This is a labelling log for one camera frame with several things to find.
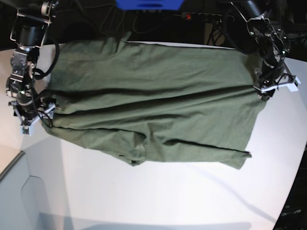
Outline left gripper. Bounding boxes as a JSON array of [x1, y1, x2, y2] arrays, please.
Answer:
[[253, 69, 300, 101]]

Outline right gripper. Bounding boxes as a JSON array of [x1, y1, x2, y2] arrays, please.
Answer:
[[8, 94, 56, 127]]

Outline green t-shirt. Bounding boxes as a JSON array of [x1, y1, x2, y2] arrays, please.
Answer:
[[45, 34, 266, 169]]

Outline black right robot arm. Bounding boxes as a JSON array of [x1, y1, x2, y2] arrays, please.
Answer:
[[3, 0, 59, 134]]

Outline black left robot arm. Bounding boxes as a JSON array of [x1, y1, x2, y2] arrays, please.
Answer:
[[222, 0, 299, 102]]

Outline white power strip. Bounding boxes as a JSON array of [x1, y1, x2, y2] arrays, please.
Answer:
[[180, 12, 223, 23]]

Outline black device with label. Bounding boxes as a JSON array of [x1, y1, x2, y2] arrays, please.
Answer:
[[274, 151, 307, 230]]

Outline blue plastic box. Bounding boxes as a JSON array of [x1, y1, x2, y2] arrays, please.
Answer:
[[116, 0, 184, 11]]

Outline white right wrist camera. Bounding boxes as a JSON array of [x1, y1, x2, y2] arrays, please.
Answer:
[[20, 125, 34, 137]]

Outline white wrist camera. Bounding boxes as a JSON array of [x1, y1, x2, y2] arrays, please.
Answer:
[[287, 80, 301, 92], [20, 125, 34, 137]]

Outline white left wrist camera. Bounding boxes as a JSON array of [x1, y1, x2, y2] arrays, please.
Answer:
[[287, 80, 301, 92]]

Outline black hanging cables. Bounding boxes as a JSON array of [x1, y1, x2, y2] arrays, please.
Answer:
[[206, 21, 227, 46]]

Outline black cable loop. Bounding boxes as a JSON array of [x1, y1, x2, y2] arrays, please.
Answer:
[[99, 4, 168, 35]]

